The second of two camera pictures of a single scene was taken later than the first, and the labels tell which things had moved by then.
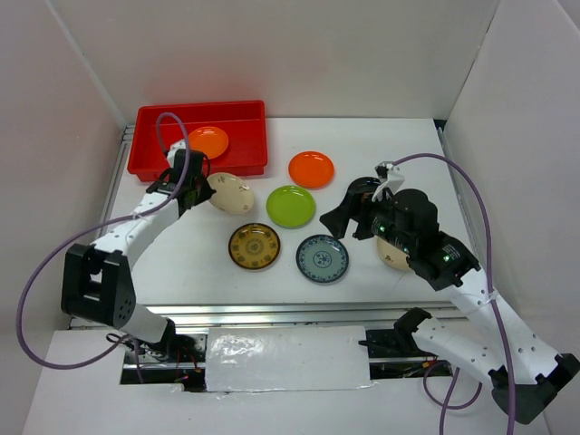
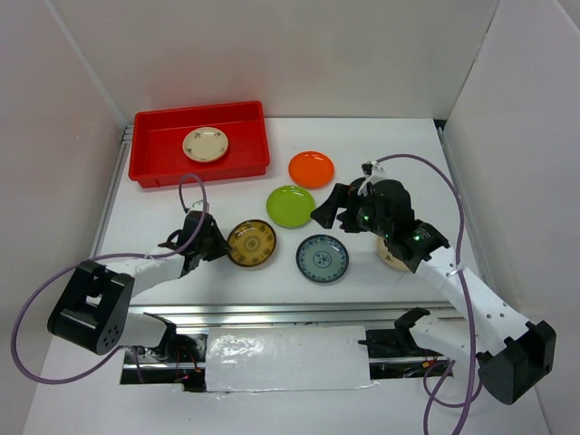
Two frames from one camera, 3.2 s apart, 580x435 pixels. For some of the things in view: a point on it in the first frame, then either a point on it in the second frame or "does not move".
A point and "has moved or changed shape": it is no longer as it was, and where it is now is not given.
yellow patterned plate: [254, 246] has moved or changed shape
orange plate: [312, 169] does not move
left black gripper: [206, 192] → [221, 248]
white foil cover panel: [242, 359] does not move
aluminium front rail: [371, 315] does not move
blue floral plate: [322, 258] does not move
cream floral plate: [232, 194] → [205, 144]
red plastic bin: [244, 124] does not move
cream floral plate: [393, 256] does not move
